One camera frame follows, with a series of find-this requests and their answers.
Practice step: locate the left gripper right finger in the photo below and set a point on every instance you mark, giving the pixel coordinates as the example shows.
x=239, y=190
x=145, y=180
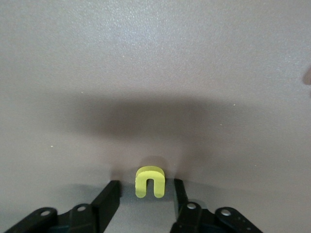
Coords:
x=189, y=218

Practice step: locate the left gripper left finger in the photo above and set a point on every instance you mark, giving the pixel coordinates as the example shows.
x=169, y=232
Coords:
x=104, y=208

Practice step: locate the yellow foam letter u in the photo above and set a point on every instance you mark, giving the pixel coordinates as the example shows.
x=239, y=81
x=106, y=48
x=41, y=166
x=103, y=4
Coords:
x=150, y=174

